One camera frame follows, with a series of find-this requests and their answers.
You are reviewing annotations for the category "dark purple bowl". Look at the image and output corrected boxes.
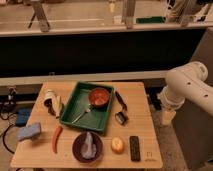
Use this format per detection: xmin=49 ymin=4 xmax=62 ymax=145
xmin=72 ymin=131 xmax=103 ymax=163

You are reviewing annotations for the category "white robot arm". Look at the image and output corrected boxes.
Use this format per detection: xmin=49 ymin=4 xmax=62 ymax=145
xmin=158 ymin=61 xmax=213 ymax=125

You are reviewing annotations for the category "black remote control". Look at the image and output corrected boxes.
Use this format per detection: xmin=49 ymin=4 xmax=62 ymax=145
xmin=129 ymin=136 xmax=141 ymax=161

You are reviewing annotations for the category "yellow round fruit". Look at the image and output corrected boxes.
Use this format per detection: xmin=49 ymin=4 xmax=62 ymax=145
xmin=111 ymin=137 xmax=124 ymax=154

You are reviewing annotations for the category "grey towel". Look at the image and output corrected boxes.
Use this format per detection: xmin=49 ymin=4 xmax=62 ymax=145
xmin=81 ymin=132 xmax=97 ymax=159

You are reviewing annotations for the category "green plastic tray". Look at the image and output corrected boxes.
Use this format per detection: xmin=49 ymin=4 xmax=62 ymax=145
xmin=60 ymin=82 xmax=114 ymax=133

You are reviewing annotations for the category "red bowl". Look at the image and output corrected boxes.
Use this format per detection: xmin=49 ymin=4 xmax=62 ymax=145
xmin=88 ymin=87 xmax=110 ymax=107

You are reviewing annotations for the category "black cable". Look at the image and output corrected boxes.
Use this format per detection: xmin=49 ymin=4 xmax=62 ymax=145
xmin=1 ymin=123 xmax=16 ymax=155

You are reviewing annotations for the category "blue box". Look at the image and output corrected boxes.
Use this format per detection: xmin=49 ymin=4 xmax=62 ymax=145
xmin=15 ymin=108 xmax=31 ymax=126

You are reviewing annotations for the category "white cup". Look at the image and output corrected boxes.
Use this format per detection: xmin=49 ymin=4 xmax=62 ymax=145
xmin=44 ymin=89 xmax=56 ymax=101

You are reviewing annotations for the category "metal spoon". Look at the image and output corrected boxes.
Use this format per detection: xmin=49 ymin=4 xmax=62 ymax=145
xmin=71 ymin=105 xmax=92 ymax=123

